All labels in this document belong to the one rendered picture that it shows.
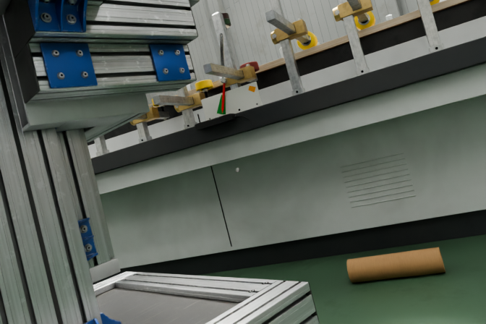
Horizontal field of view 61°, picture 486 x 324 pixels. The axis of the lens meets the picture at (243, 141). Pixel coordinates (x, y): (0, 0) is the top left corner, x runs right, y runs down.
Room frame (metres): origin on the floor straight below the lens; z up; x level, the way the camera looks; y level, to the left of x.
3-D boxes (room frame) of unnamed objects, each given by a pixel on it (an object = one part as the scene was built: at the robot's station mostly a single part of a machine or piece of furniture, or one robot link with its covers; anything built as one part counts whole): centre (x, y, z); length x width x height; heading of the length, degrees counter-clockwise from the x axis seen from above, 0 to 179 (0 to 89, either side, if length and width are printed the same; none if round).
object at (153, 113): (1.89, 0.41, 0.82); 0.14 x 0.06 x 0.05; 67
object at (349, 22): (1.50, -0.49, 0.90); 0.04 x 0.04 x 0.48; 67
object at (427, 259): (1.41, -0.39, 0.04); 0.30 x 0.08 x 0.08; 67
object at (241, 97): (1.69, 0.01, 0.75); 0.26 x 0.01 x 0.10; 67
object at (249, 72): (1.69, -0.05, 0.85); 0.14 x 0.06 x 0.05; 67
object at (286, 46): (1.60, -0.26, 0.93); 0.04 x 0.04 x 0.48; 67
